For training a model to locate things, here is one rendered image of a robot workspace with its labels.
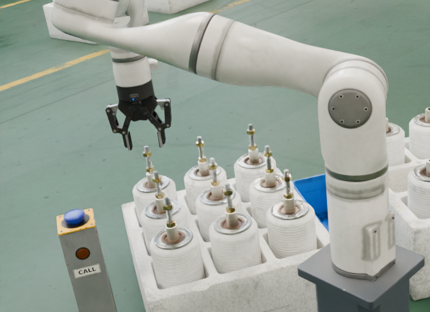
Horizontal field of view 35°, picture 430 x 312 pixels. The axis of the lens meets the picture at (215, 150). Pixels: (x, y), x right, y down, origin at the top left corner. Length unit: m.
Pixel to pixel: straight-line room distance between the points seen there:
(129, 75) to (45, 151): 1.10
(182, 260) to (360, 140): 0.48
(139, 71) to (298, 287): 0.53
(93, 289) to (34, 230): 0.64
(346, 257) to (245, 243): 0.30
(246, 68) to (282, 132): 1.32
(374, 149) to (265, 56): 0.20
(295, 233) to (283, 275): 0.08
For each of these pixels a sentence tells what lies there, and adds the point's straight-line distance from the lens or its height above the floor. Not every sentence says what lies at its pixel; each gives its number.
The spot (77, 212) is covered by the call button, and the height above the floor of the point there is 0.33.
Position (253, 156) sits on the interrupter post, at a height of 0.27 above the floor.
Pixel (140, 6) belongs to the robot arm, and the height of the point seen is 0.65.
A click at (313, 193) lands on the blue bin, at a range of 1.77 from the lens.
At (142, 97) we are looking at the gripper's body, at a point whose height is 0.47.
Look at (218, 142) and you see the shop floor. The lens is 2.27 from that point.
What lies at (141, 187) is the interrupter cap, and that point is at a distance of 1.52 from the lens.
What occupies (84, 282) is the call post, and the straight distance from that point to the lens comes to 1.36.
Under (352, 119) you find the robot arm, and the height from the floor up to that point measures 0.57.
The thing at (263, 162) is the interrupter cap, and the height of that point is 0.25.
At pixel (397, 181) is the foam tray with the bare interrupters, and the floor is 0.15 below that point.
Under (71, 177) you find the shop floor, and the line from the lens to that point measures 2.22.
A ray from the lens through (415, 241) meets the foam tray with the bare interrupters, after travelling 1.44.
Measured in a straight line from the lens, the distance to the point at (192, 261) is 1.31.
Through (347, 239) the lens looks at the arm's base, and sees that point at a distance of 1.05.
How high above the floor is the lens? 0.96
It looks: 26 degrees down
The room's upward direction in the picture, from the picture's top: 8 degrees counter-clockwise
